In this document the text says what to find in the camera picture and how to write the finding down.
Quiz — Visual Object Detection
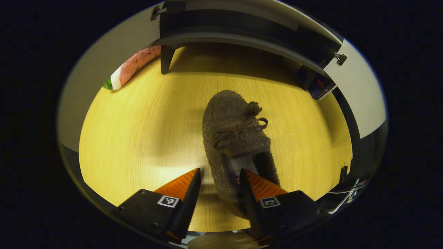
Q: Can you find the white cable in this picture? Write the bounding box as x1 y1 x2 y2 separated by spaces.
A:
327 178 369 215

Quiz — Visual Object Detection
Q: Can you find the brown fuzzy shoe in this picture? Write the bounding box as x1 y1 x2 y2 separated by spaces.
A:
202 90 281 219

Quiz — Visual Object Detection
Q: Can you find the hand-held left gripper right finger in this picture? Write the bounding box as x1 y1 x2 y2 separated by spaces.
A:
239 169 329 247

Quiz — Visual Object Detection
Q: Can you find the white and grey shoe cabinet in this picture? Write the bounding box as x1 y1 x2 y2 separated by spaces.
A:
159 0 344 91

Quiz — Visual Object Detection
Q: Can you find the small dark carton box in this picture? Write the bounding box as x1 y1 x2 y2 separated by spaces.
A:
306 67 337 101

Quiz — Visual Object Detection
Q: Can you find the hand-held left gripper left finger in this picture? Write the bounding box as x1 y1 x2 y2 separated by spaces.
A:
110 168 202 242

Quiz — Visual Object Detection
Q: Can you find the watermelon slice plush cushion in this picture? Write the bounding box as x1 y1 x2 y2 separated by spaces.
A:
103 45 162 91

